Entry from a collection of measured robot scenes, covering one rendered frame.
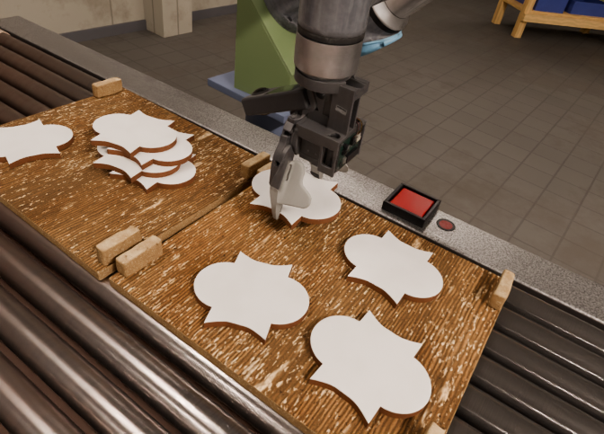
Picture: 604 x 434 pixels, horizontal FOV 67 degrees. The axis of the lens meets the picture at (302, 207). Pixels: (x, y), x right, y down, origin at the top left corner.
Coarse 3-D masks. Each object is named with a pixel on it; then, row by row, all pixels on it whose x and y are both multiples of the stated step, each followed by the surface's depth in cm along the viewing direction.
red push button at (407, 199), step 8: (400, 192) 80; (408, 192) 80; (392, 200) 77; (400, 200) 78; (408, 200) 78; (416, 200) 78; (424, 200) 79; (408, 208) 76; (416, 208) 76; (424, 208) 77
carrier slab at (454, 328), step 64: (192, 256) 60; (256, 256) 62; (320, 256) 64; (448, 256) 67; (192, 320) 53; (320, 320) 55; (384, 320) 56; (448, 320) 57; (256, 384) 47; (448, 384) 50
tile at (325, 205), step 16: (256, 176) 69; (304, 176) 70; (256, 192) 66; (320, 192) 67; (256, 208) 65; (288, 208) 64; (304, 208) 64; (320, 208) 65; (336, 208) 65; (288, 224) 63; (320, 224) 64
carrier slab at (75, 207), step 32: (128, 96) 93; (192, 128) 86; (64, 160) 74; (224, 160) 79; (0, 192) 66; (32, 192) 66; (64, 192) 67; (96, 192) 68; (128, 192) 69; (160, 192) 70; (192, 192) 71; (224, 192) 72; (32, 224) 62; (64, 224) 62; (96, 224) 63; (128, 224) 64; (160, 224) 65; (96, 256) 58
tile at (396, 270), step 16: (352, 240) 65; (368, 240) 66; (384, 240) 66; (352, 256) 63; (368, 256) 63; (384, 256) 64; (400, 256) 64; (416, 256) 64; (352, 272) 60; (368, 272) 61; (384, 272) 61; (400, 272) 61; (416, 272) 62; (432, 272) 62; (384, 288) 59; (400, 288) 59; (416, 288) 59; (432, 288) 60
